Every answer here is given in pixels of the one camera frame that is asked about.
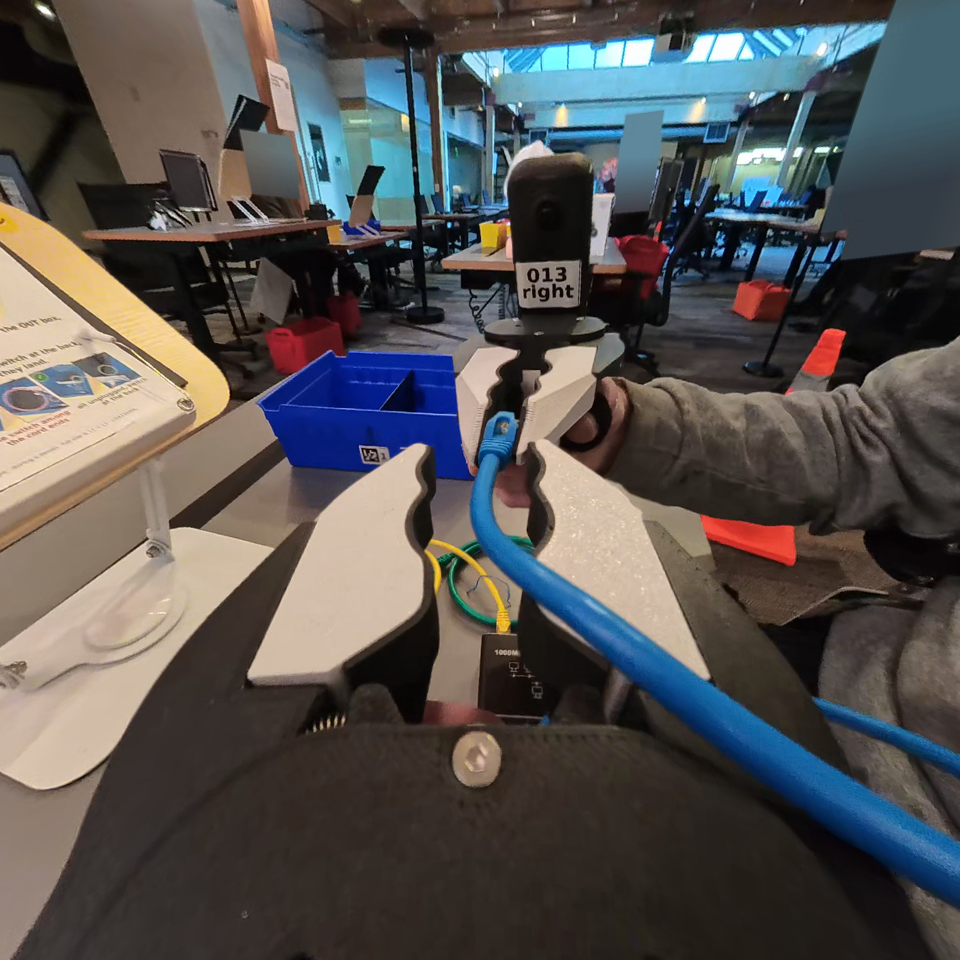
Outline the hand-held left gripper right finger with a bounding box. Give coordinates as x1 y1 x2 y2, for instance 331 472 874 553
517 438 714 725

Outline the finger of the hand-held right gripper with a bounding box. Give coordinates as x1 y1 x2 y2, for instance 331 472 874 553
516 346 600 466
456 345 526 470

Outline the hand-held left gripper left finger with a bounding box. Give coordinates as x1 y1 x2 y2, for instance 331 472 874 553
246 442 441 725

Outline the green ethernet cable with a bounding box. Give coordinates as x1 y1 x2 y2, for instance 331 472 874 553
435 538 537 624

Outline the yellow ethernet cable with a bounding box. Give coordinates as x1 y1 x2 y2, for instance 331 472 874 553
423 536 515 633

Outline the blue plastic bin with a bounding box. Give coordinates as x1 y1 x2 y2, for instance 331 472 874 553
258 351 477 481

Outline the blue ethernet cable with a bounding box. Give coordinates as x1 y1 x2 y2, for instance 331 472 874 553
468 411 960 909

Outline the black ethernet splitter box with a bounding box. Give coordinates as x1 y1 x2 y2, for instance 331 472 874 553
476 633 560 725

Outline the person's right forearm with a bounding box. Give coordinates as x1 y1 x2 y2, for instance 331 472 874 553
607 341 960 541

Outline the person's right hand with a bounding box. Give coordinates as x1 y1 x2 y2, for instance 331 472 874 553
495 375 636 511

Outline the wooden office desk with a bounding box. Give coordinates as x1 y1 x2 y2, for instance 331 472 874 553
82 217 342 361
442 240 627 275

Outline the black pole stand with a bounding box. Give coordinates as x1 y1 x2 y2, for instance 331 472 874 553
377 28 445 325

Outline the orange plastic bin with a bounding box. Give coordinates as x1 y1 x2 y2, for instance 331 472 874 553
732 279 792 324

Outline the orange traffic cone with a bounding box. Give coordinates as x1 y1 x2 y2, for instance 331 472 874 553
701 328 849 567

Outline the white paper notice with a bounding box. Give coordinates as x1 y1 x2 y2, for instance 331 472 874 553
266 58 300 130

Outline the person's grey sweatshirt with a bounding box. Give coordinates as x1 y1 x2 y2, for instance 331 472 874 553
817 577 960 960

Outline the black computer monitor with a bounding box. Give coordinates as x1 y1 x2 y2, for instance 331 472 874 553
159 148 219 215

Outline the black office chair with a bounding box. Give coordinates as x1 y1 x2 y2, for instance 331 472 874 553
78 182 226 316

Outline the black stanchion post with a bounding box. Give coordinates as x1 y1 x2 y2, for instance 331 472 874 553
742 281 805 380

